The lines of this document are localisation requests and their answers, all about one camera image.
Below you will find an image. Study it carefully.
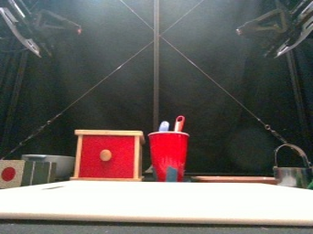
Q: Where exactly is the white cutting board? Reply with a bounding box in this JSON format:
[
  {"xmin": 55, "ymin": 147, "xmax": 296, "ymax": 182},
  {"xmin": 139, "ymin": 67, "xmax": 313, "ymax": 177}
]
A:
[{"xmin": 0, "ymin": 180, "xmax": 313, "ymax": 228}]

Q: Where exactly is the red plastic utensil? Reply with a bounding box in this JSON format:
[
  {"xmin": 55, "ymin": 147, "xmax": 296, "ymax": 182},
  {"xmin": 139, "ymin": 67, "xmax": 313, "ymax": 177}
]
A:
[{"xmin": 174, "ymin": 115, "xmax": 188, "ymax": 133}]

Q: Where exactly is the blue plastic utensil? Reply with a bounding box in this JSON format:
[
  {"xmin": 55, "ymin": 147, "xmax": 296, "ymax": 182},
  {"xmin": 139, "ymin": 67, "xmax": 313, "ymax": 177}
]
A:
[{"xmin": 158, "ymin": 121, "xmax": 171, "ymax": 133}]

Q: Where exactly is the pale plastic bowl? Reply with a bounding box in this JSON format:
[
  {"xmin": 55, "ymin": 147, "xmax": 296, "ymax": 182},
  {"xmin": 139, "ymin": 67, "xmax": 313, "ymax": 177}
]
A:
[{"xmin": 22, "ymin": 154, "xmax": 78, "ymax": 179}]

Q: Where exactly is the wooden box with red drawer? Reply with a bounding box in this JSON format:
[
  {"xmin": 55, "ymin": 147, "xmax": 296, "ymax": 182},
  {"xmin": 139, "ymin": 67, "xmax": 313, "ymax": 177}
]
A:
[{"xmin": 70, "ymin": 129, "xmax": 147, "ymax": 183}]

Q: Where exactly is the green wooden block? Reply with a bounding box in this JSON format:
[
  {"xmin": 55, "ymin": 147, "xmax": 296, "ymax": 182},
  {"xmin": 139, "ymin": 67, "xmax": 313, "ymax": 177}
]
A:
[{"xmin": 24, "ymin": 160, "xmax": 58, "ymax": 186}]

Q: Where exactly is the red and beige wooden block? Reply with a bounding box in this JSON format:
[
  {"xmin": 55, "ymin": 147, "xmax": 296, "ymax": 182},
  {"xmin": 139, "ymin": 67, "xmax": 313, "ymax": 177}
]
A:
[{"xmin": 0, "ymin": 159, "xmax": 27, "ymax": 189}]

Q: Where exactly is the pink square tray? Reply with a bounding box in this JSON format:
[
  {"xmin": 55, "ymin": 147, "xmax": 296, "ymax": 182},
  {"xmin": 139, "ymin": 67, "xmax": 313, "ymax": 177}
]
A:
[{"xmin": 190, "ymin": 175, "xmax": 280, "ymax": 186}]

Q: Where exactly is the small blue toy block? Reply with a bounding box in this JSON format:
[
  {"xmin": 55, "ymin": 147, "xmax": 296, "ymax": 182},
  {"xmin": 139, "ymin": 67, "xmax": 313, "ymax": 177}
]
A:
[{"xmin": 163, "ymin": 165, "xmax": 179, "ymax": 183}]

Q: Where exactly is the black frame post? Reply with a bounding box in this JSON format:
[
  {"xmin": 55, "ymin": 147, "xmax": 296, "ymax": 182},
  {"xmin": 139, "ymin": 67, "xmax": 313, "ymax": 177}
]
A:
[
  {"xmin": 2, "ymin": 49, "xmax": 30, "ymax": 154},
  {"xmin": 285, "ymin": 49, "xmax": 307, "ymax": 150}
]

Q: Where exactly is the thin diagonal brace wire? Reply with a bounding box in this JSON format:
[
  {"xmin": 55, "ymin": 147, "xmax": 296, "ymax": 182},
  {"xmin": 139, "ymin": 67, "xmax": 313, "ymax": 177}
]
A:
[
  {"xmin": 118, "ymin": 0, "xmax": 291, "ymax": 144},
  {"xmin": 0, "ymin": 0, "xmax": 206, "ymax": 160}
]

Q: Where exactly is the grey vertical frame pole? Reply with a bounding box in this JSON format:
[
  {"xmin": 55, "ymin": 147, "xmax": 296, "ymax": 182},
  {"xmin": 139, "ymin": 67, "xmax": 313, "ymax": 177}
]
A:
[{"xmin": 151, "ymin": 0, "xmax": 162, "ymax": 133}]

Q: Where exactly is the metal pot with bail handle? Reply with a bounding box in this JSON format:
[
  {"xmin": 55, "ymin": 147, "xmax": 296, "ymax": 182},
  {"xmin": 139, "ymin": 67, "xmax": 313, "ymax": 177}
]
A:
[{"xmin": 272, "ymin": 143, "xmax": 313, "ymax": 189}]

